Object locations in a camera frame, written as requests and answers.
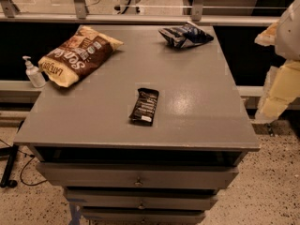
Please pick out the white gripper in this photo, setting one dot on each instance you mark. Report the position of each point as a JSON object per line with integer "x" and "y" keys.
{"x": 289, "y": 32}

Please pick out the black stand leg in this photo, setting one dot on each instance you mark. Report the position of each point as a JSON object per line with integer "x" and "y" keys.
{"x": 10, "y": 154}

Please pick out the black rxbar chocolate bar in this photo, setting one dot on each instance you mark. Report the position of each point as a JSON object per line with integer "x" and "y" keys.
{"x": 145, "y": 106}

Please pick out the top grey drawer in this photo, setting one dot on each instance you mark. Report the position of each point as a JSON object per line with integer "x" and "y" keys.
{"x": 137, "y": 176}

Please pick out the brown and yellow chip bag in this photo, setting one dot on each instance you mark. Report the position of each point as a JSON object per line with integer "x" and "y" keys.
{"x": 78, "y": 57}

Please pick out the middle grey drawer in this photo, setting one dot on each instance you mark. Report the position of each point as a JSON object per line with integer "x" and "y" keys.
{"x": 140, "y": 199}

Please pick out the grey drawer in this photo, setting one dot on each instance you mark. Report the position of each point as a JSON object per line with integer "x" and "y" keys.
{"x": 140, "y": 199}
{"x": 137, "y": 176}
{"x": 143, "y": 216}

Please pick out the metal window railing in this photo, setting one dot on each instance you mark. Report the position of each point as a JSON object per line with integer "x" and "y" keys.
{"x": 205, "y": 12}

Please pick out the blue chip bag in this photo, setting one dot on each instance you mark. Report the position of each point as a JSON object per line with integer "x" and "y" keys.
{"x": 185, "y": 36}

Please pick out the bottom grey drawer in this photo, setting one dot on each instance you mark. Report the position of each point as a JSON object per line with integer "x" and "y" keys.
{"x": 143, "y": 216}

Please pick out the grey drawer cabinet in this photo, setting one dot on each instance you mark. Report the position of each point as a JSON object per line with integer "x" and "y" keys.
{"x": 152, "y": 136}

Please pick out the white pump sanitizer bottle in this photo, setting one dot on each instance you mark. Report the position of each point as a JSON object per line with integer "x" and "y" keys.
{"x": 33, "y": 73}

